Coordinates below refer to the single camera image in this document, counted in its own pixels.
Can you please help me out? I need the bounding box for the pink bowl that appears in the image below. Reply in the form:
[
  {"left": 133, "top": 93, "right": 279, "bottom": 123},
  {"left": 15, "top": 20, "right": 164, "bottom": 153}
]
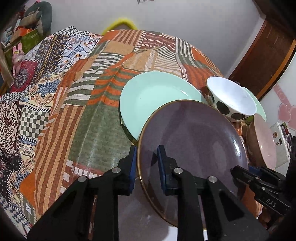
[{"left": 246, "top": 113, "right": 277, "bottom": 170}]

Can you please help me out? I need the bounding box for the dark purple plate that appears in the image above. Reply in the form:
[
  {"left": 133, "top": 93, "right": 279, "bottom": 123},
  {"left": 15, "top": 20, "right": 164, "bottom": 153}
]
[{"left": 137, "top": 100, "right": 248, "bottom": 226}]

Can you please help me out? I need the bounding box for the white polka dot bowl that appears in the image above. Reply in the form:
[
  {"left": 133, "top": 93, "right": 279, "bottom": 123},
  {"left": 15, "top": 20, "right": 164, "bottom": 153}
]
[{"left": 206, "top": 76, "right": 257, "bottom": 122}]

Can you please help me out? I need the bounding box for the mint green plate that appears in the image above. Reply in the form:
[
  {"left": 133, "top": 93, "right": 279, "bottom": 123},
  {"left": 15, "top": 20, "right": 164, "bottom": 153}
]
[{"left": 119, "top": 71, "right": 207, "bottom": 140}]

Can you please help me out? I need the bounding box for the mint green bowl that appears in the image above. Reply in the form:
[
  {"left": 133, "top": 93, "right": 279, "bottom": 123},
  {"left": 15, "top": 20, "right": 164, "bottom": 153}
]
[{"left": 242, "top": 87, "right": 267, "bottom": 125}]

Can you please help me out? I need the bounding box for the patchwork striped tablecloth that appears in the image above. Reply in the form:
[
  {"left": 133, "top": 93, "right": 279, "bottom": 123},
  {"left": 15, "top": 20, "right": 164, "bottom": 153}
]
[{"left": 20, "top": 30, "right": 221, "bottom": 217}]

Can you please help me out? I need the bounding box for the patterned quilt cloth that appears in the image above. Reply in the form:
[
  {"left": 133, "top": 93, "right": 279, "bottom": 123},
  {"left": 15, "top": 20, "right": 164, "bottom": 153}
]
[{"left": 1, "top": 26, "right": 102, "bottom": 235}]

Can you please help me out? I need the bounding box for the wooden door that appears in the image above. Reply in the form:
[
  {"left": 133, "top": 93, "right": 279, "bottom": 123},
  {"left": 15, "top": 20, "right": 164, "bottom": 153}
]
[{"left": 229, "top": 20, "right": 295, "bottom": 100}]

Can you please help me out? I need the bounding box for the pink bunny toy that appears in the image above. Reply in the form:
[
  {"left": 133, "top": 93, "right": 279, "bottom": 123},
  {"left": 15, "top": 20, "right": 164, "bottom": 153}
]
[{"left": 12, "top": 42, "right": 25, "bottom": 78}]

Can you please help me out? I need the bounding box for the green cardboard box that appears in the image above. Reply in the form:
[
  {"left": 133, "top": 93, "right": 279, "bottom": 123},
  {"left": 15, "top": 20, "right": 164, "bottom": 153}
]
[{"left": 4, "top": 29, "right": 44, "bottom": 63}]

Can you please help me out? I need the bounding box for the yellow chair back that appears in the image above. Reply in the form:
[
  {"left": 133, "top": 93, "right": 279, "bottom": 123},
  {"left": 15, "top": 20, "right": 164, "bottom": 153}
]
[{"left": 101, "top": 18, "right": 137, "bottom": 35}]

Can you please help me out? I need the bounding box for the grey plush toy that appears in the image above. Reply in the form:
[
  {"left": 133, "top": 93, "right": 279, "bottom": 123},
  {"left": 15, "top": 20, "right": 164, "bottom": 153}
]
[{"left": 20, "top": 1, "right": 52, "bottom": 38}]

